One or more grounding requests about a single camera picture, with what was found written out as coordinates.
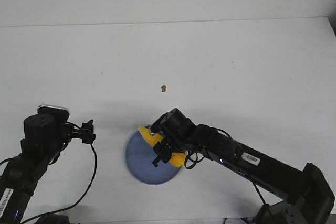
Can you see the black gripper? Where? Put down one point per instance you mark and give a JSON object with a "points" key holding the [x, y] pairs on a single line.
{"points": [[86, 134], [164, 154]]}

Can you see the yellow corn cob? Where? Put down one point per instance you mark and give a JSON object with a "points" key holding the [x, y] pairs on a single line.
{"points": [[152, 140]]}

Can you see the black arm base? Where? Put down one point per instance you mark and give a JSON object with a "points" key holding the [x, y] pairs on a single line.
{"points": [[53, 219]]}

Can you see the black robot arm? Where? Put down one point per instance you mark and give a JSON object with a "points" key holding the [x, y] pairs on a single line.
{"points": [[46, 136], [306, 196]]}

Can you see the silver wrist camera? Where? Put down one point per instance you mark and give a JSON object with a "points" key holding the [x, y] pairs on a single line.
{"points": [[159, 126], [59, 112]]}

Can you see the blue round plate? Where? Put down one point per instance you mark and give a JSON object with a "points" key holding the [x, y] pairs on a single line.
{"points": [[139, 156]]}

